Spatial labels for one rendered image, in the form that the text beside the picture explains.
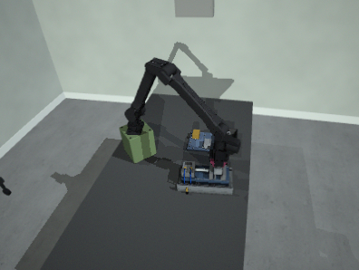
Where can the yellow block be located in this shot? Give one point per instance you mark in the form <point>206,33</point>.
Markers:
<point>195,134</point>

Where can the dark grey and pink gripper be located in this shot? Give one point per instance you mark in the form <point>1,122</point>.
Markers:
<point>213,160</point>

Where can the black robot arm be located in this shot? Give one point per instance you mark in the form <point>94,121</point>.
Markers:
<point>216,125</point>

